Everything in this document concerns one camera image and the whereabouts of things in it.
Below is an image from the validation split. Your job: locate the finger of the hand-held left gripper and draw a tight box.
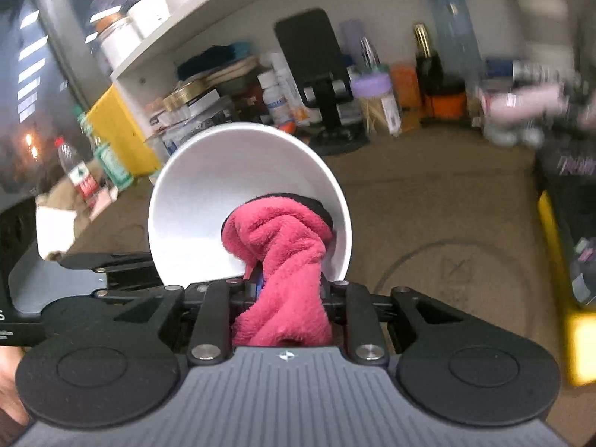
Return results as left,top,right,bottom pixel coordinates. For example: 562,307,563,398
60,251,156,273
93,271,165,301

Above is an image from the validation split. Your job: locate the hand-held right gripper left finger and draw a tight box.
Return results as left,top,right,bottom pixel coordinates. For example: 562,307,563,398
95,265,264,366

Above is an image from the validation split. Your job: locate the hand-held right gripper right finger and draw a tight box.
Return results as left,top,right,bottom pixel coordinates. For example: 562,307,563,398
321,279,471,366

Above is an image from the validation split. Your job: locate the pink terry towel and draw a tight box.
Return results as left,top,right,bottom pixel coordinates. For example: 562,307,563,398
220,194,336,348

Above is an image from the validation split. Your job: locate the white ceramic bowl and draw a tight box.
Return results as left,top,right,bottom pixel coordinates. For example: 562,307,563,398
148,122,353,285

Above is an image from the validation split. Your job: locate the person's left hand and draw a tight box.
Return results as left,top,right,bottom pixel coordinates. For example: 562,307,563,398
0,347,29,429

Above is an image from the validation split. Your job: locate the crumpled paper wrapping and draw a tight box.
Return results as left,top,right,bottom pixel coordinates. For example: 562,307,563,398
35,181,119,261

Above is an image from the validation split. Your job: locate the red label bottle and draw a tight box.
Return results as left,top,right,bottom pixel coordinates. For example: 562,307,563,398
53,137,102,208

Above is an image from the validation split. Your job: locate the green bottle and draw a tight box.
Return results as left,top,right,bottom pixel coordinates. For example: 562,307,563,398
74,106,135,191

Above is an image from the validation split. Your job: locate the yellow plastic bin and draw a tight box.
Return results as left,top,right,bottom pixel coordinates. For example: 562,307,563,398
86,85,161,178

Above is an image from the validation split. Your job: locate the clear plastic box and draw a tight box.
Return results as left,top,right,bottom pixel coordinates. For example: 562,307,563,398
144,107,234,159

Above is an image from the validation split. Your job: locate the round gold tin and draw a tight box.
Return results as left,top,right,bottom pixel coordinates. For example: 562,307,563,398
163,79,208,111

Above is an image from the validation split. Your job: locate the white medicine bottle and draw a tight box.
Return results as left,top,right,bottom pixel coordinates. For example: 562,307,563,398
257,71,290,126

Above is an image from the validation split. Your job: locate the white spray can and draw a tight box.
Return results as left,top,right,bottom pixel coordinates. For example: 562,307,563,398
270,52,310,126

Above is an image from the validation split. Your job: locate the purple lid toothpick jar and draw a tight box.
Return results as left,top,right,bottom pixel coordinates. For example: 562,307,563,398
350,74,402,138

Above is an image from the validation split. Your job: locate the white jar orange lid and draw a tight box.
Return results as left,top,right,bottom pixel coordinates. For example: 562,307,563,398
99,13,143,72

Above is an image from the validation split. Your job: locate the black bristle brush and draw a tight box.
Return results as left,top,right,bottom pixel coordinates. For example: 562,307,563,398
177,42,254,80

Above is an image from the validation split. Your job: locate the yellow edged box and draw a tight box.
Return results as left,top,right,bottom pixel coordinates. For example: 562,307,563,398
536,190,596,388

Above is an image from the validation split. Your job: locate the orange jar black lid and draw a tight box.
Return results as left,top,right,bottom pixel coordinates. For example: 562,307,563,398
426,88,469,119

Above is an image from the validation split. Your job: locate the orange packet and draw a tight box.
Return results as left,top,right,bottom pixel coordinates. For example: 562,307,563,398
390,63,424,109

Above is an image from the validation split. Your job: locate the black phone stand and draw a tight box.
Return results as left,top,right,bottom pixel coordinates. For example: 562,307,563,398
274,8,371,156

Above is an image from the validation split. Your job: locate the black gold cap bottle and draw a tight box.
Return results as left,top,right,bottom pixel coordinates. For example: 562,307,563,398
413,23,444,98

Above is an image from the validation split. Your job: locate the clear spray vial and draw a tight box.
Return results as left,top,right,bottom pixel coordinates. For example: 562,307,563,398
358,36,381,73

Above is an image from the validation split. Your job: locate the white shelf unit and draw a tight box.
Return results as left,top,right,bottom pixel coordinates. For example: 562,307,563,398
28,0,438,168

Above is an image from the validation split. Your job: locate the pink device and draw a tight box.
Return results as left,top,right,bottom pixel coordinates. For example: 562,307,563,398
482,85,566,124

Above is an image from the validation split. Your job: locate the blue glass bottle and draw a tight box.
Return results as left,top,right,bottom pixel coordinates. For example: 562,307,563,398
421,0,482,89

